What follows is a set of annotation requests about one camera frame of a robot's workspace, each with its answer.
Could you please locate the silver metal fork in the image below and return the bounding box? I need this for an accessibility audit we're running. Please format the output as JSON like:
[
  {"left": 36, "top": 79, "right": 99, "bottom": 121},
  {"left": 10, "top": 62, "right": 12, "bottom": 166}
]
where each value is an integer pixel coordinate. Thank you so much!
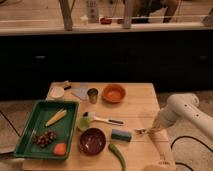
[{"left": 135, "top": 128, "right": 153, "bottom": 134}]

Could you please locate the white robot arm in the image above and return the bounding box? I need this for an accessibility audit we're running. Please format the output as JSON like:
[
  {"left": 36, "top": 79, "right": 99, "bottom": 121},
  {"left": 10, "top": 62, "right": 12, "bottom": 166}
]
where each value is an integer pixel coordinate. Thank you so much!
[{"left": 151, "top": 93, "right": 213, "bottom": 141}]

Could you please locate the orange bowl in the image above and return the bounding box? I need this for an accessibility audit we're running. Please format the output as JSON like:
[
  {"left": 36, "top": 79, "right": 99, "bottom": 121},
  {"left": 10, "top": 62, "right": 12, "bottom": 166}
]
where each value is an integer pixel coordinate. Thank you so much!
[{"left": 102, "top": 84, "right": 126, "bottom": 103}]

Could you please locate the dark red bowl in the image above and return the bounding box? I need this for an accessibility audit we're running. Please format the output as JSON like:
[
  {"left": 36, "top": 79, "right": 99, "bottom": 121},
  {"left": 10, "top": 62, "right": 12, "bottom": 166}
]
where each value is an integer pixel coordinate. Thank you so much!
[{"left": 78, "top": 128, "right": 106, "bottom": 156}]

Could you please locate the teal sponge block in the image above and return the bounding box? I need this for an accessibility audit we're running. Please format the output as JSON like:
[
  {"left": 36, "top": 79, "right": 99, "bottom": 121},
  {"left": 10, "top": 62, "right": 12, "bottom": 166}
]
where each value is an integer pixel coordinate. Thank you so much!
[{"left": 111, "top": 129, "right": 132, "bottom": 142}]

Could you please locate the metal cup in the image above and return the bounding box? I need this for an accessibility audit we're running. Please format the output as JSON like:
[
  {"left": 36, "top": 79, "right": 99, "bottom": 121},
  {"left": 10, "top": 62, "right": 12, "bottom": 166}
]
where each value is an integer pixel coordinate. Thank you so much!
[{"left": 87, "top": 88, "right": 98, "bottom": 104}]

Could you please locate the small green cup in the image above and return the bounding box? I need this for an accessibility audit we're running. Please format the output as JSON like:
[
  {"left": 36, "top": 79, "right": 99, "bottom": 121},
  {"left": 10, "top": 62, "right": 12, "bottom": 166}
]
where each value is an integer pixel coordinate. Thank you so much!
[{"left": 77, "top": 116, "right": 90, "bottom": 131}]

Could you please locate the grey spatula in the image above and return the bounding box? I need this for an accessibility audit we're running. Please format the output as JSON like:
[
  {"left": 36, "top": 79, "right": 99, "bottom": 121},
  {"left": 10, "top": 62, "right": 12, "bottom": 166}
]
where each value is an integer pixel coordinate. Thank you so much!
[{"left": 71, "top": 83, "right": 87, "bottom": 100}]

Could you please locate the yellow corn cob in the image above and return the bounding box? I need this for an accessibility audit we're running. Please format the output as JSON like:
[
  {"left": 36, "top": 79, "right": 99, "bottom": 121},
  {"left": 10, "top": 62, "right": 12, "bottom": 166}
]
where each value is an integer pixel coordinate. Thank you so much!
[{"left": 45, "top": 110, "right": 67, "bottom": 127}]

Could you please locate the orange carrot piece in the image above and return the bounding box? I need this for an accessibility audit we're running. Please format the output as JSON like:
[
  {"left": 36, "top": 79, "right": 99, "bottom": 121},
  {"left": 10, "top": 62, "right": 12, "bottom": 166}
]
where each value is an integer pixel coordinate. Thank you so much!
[{"left": 53, "top": 143, "right": 67, "bottom": 156}]

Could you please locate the green plastic tray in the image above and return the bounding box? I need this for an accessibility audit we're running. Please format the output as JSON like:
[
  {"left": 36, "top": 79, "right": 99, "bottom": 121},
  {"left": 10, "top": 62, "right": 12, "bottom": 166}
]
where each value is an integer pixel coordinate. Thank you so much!
[{"left": 14, "top": 100, "right": 78, "bottom": 160}]

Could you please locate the dark grape bunch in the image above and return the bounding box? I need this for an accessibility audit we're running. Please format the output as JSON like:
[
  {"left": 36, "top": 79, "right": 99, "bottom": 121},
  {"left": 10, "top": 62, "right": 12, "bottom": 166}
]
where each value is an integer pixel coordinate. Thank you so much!
[{"left": 34, "top": 131, "right": 57, "bottom": 148}]

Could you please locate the black floor cable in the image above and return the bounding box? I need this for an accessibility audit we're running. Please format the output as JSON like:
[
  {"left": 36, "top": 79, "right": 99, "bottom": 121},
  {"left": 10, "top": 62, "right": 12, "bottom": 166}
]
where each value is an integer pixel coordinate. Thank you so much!
[{"left": 170, "top": 134, "right": 213, "bottom": 171}]

